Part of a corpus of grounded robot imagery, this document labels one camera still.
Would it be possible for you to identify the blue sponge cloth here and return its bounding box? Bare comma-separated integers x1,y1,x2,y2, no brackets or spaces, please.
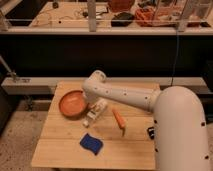
80,134,103,155

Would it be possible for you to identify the orange ceramic bowl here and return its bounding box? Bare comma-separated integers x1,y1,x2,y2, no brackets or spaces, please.
59,90,88,118

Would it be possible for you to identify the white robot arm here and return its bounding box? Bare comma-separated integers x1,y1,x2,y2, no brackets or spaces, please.
82,70,211,171

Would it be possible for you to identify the black bowl on shelf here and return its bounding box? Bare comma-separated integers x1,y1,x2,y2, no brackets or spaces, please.
111,12,134,27

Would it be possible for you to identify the orange crate on shelf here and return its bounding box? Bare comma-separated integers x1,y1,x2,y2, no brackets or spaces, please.
135,7,181,27

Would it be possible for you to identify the white tube with cap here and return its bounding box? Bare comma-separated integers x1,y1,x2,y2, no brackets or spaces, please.
83,98,108,128

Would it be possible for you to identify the grey metal clamp stand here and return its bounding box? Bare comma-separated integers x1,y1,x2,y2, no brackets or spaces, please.
0,55,30,83

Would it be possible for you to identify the orange toy carrot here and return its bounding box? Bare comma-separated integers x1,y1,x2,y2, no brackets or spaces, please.
112,109,126,135

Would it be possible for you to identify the black and white block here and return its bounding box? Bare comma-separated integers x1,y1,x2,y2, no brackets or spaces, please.
147,127,154,140

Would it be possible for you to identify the white metal rail beam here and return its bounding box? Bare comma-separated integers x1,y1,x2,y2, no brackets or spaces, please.
1,77,213,95

